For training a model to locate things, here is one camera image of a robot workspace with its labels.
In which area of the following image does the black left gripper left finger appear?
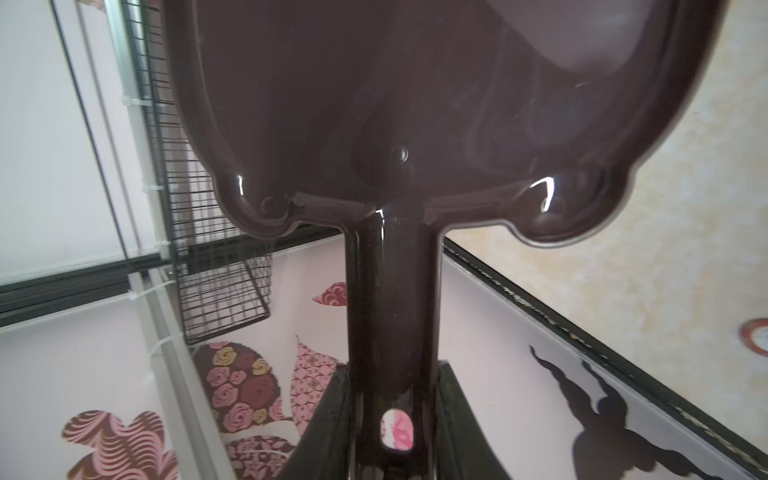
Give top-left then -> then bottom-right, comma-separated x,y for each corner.
277,365 -> 353,480

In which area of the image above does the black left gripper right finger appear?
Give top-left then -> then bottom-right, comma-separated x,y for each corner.
436,361 -> 511,480

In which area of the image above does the dark brown plastic dustpan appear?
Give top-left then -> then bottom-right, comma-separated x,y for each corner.
161,1 -> 727,479

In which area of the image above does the black wire mesh basket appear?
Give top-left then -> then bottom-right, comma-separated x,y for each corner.
120,1 -> 273,345

